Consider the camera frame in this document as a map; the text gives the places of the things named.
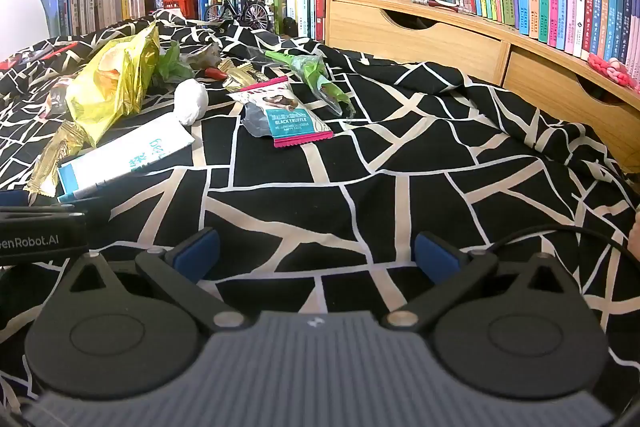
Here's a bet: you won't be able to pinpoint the black cable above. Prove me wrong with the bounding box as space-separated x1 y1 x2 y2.
470 223 640 265

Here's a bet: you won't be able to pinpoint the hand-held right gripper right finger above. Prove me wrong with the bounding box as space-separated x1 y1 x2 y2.
381 231 576 333

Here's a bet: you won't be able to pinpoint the pink knitted item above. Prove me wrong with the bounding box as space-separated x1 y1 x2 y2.
587 53 640 92

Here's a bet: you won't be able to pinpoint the white teal-print box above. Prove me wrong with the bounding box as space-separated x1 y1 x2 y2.
56 114 196 202

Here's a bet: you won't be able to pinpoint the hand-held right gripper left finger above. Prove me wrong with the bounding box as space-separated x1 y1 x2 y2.
62 228 252 334

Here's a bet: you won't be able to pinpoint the wooden desktop organiser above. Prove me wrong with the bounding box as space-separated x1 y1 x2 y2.
324 0 640 172

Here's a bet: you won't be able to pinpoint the clear green plastic wrapper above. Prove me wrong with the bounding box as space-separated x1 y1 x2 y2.
264 49 357 118

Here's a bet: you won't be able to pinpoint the yellow snack bag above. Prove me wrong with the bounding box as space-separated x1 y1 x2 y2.
65 23 161 148

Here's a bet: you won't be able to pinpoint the red white pen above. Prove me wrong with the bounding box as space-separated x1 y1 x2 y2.
372 0 473 14

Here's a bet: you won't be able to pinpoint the narrow wooden drawer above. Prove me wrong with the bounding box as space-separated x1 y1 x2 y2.
502 47 640 158

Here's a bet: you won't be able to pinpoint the miniature black bicycle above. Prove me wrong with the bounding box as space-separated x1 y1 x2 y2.
202 0 275 30

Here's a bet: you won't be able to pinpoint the wide wooden drawer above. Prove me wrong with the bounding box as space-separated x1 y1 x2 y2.
332 2 511 85

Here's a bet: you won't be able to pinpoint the long gold candy wrapper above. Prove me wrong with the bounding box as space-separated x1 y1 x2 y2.
25 119 93 208

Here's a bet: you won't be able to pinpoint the small gold candy wrappers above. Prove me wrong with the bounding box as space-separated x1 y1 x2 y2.
217 59 271 90

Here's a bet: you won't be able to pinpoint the black white patterned blanket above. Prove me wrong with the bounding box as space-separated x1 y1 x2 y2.
0 9 640 427

